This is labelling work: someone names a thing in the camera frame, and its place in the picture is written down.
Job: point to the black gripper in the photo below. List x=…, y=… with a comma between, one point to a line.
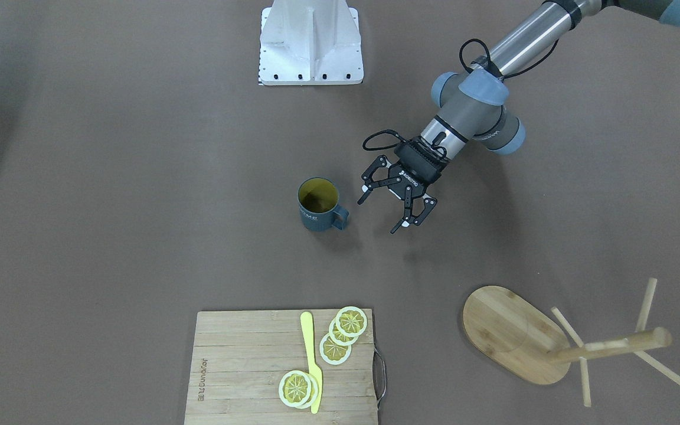
x=414, y=179

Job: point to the blue mug yellow inside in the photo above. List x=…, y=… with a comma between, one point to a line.
x=319, y=205

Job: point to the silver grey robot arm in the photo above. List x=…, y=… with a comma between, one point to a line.
x=471, y=104

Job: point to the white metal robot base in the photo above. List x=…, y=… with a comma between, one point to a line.
x=310, y=43

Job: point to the wooden cup storage rack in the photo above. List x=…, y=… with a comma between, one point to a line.
x=540, y=349

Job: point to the upper lemon slice of row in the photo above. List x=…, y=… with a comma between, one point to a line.
x=351, y=321

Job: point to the middle lemon slice of row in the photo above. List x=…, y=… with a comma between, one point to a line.
x=338, y=337

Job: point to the yellow plastic knife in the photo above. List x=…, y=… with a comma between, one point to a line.
x=308, y=333

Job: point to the lemon slice beside knife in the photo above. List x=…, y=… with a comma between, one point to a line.
x=296, y=389

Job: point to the lemon slice under knife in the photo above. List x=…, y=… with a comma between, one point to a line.
x=314, y=391

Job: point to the bamboo cutting board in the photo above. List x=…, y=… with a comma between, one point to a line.
x=239, y=357

